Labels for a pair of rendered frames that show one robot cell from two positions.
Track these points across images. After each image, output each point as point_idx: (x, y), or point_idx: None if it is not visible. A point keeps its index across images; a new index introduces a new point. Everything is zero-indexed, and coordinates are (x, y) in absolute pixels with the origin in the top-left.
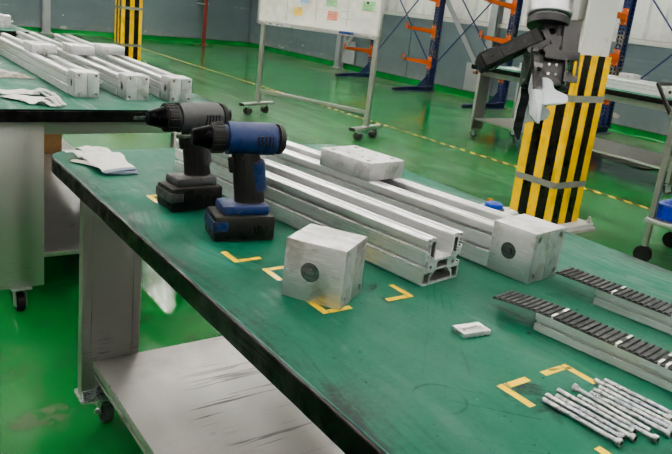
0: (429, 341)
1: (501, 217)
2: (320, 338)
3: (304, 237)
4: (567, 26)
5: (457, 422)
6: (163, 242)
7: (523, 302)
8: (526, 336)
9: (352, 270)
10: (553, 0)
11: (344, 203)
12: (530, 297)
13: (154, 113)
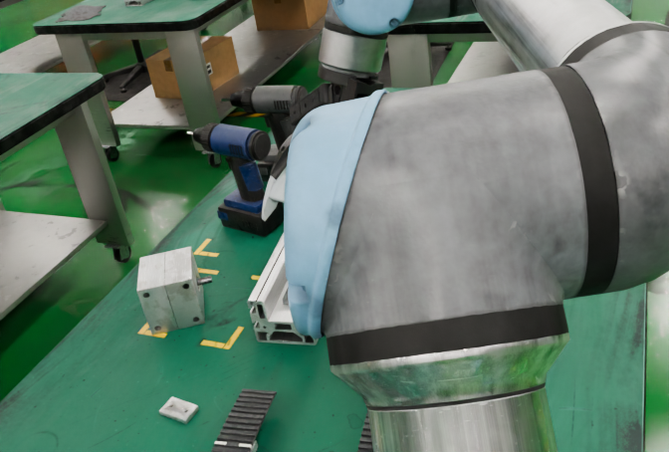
0: (136, 400)
1: None
2: (91, 353)
3: (148, 262)
4: (344, 87)
5: None
6: (194, 216)
7: (240, 411)
8: (207, 446)
9: (164, 306)
10: (322, 50)
11: None
12: (259, 410)
13: (232, 97)
